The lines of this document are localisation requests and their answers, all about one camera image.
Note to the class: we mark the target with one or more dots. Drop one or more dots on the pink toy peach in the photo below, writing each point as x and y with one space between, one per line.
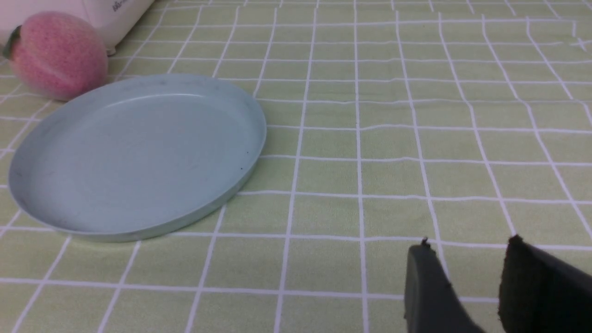
58 55

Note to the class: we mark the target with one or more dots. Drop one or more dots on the green checkered tablecloth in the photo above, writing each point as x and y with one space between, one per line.
464 121

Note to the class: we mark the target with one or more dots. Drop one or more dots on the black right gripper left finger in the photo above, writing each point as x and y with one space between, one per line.
431 304

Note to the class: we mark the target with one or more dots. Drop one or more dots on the light blue round plate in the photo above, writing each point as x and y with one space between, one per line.
138 158

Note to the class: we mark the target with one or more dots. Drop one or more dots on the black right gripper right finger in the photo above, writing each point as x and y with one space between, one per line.
540 293

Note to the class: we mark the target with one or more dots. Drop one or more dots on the white two-slot toaster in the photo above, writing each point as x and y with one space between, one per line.
113 19

